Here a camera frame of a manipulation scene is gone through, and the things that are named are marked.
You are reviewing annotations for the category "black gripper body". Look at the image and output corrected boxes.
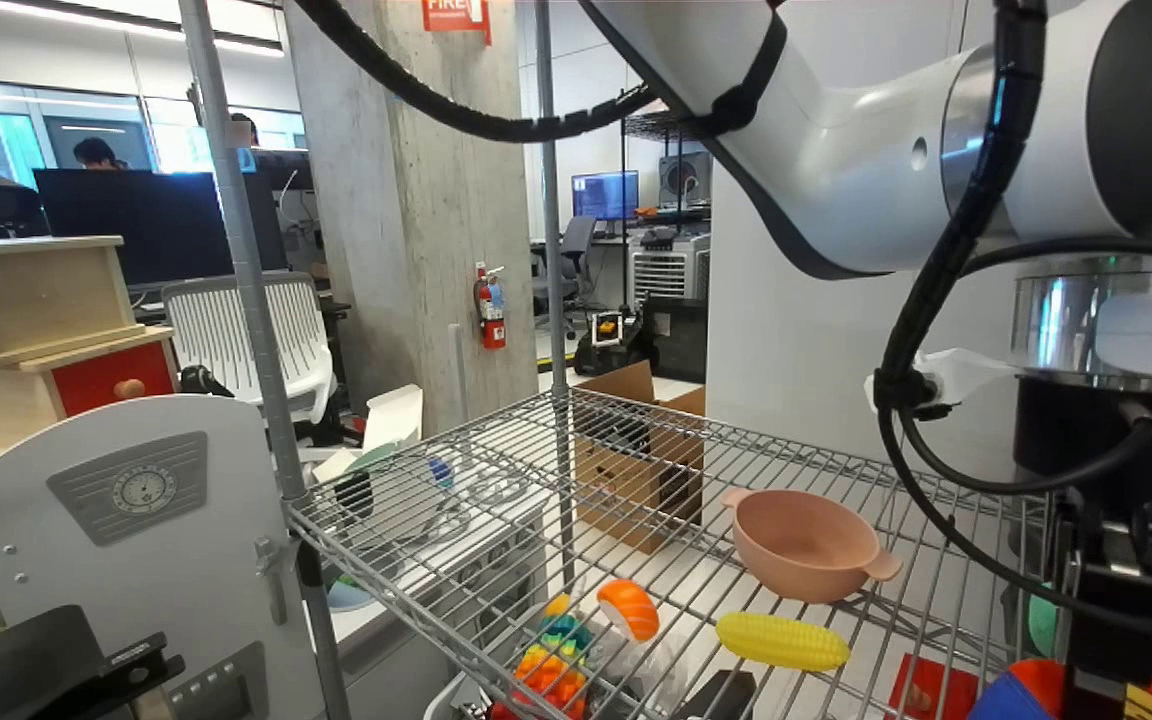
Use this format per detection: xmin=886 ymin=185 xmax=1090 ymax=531
xmin=1013 ymin=377 xmax=1152 ymax=541

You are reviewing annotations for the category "red wall sign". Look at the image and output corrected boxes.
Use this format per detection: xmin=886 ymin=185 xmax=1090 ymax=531
xmin=420 ymin=0 xmax=495 ymax=40

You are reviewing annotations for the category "red fire extinguisher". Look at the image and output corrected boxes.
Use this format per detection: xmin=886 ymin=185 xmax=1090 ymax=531
xmin=470 ymin=260 xmax=514 ymax=354

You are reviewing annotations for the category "white board with grey logo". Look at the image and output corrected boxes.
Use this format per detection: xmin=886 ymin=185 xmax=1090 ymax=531
xmin=0 ymin=389 xmax=330 ymax=720

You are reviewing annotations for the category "colourful blue-edged toy box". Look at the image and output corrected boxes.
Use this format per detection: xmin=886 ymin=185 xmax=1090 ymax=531
xmin=970 ymin=651 xmax=1152 ymax=720

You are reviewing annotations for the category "beige wooden toy cabinet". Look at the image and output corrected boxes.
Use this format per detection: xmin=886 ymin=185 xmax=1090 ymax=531
xmin=0 ymin=232 xmax=184 ymax=459

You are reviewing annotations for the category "metal wire shelf rack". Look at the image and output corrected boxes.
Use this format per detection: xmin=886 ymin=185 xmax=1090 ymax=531
xmin=172 ymin=0 xmax=1152 ymax=720

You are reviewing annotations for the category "standing person with dark hair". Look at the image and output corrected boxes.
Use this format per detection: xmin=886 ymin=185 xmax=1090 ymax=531
xmin=223 ymin=109 xmax=268 ymax=158

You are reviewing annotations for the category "yellow toy ball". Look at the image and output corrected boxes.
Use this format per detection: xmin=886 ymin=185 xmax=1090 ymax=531
xmin=713 ymin=607 xmax=858 ymax=678

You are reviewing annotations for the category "orange toy food piece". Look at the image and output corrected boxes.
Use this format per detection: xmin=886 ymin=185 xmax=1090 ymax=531
xmin=591 ymin=577 xmax=666 ymax=646

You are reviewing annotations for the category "white mesh office chair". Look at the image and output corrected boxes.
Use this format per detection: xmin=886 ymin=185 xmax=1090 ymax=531
xmin=165 ymin=276 xmax=345 ymax=431

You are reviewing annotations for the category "flat red card box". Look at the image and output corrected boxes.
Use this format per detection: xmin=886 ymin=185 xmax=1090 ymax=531
xmin=886 ymin=646 xmax=983 ymax=720

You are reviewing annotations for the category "rainbow stacking toy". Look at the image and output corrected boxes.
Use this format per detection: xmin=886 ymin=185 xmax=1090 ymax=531
xmin=508 ymin=589 xmax=598 ymax=720

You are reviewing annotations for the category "black cable bundle on arm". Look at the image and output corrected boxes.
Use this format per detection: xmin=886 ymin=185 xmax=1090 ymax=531
xmin=290 ymin=0 xmax=1152 ymax=646

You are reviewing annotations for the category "brown cardboard box on floor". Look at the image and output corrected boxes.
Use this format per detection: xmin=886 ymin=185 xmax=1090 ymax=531
xmin=567 ymin=354 xmax=713 ymax=560

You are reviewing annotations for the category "pink bowl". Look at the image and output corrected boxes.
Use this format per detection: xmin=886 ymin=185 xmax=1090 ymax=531
xmin=719 ymin=485 xmax=905 ymax=607

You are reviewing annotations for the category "seated person with dark hair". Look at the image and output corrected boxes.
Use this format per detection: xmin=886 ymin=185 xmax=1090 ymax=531
xmin=69 ymin=131 xmax=130 ymax=180

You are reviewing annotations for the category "large dark computer monitor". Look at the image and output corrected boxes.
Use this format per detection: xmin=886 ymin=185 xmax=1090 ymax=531
xmin=31 ymin=164 xmax=240 ymax=293

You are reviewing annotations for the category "blue-lit computer screen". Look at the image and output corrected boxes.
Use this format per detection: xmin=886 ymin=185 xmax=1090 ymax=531
xmin=567 ymin=167 xmax=645 ymax=224

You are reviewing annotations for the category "white box under shelf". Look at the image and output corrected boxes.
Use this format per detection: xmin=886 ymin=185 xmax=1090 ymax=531
xmin=331 ymin=452 xmax=555 ymax=646

